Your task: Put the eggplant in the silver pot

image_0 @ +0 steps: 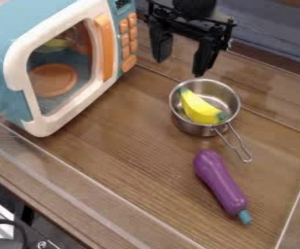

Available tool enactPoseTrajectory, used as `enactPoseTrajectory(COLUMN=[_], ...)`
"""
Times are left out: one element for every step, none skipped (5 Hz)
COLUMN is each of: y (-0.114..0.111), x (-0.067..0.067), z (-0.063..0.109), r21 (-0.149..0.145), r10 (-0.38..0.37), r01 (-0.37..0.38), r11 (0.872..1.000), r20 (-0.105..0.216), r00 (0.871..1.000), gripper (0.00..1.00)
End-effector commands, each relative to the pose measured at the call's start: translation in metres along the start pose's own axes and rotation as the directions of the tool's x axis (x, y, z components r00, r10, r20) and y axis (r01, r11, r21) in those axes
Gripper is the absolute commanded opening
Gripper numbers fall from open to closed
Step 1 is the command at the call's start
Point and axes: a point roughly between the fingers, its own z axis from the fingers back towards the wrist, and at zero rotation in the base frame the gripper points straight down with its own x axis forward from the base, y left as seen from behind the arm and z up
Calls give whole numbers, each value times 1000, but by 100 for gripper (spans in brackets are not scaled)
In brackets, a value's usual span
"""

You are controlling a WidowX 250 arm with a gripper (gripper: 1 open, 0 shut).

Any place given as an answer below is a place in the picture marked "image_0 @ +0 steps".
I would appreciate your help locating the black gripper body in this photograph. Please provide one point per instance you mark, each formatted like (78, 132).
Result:
(193, 18)

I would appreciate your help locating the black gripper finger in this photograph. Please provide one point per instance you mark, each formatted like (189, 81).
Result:
(205, 55)
(161, 41)

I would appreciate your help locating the purple toy eggplant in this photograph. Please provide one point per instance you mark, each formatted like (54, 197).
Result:
(209, 167)

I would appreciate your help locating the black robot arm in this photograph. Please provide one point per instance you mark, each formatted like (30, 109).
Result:
(196, 20)

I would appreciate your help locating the yellow toy banana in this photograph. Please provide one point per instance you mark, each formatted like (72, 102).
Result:
(199, 110)

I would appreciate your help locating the blue toy microwave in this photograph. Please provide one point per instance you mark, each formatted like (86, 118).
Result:
(86, 33)

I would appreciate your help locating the orange microwave turntable plate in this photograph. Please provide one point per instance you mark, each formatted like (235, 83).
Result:
(53, 79)

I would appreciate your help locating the silver pot with wire handle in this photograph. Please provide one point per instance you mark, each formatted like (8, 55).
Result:
(223, 97)

